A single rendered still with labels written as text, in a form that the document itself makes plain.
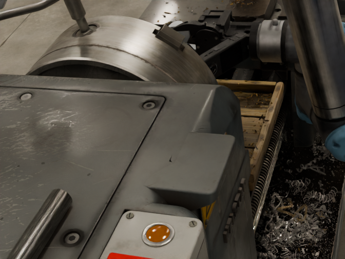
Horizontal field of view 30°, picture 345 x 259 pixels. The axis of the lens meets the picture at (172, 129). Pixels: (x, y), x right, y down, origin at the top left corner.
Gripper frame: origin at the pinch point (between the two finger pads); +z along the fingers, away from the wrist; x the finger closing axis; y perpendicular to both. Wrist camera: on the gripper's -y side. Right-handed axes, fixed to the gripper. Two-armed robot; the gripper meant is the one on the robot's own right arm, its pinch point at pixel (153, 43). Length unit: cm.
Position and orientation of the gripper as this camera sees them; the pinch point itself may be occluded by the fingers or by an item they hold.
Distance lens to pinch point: 122.5
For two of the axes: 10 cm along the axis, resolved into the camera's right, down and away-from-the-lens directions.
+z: -9.4, -0.7, 3.3
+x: -1.5, -8.0, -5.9
